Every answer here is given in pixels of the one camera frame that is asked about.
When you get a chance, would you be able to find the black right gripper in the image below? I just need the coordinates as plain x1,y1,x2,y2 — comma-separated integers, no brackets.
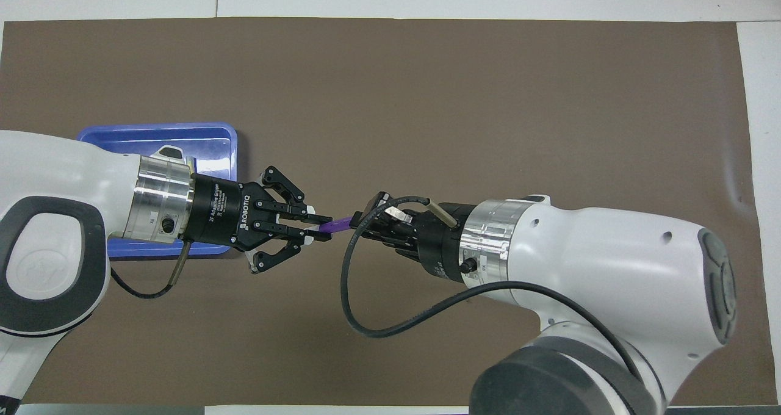
350,190,475,278

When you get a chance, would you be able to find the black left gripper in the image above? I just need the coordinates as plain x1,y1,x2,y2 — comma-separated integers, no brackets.
182,165,334,275

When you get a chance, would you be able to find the purple marker pen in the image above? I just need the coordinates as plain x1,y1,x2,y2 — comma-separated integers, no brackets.
316,216,356,235

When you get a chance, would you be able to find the blue plastic tray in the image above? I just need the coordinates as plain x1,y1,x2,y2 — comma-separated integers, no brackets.
76,122,239,259

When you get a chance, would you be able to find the brown table mat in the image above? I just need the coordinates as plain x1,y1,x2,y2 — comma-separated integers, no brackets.
0,16,779,407

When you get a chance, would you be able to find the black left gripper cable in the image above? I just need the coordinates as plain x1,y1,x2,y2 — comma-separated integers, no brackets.
108,240,197,300

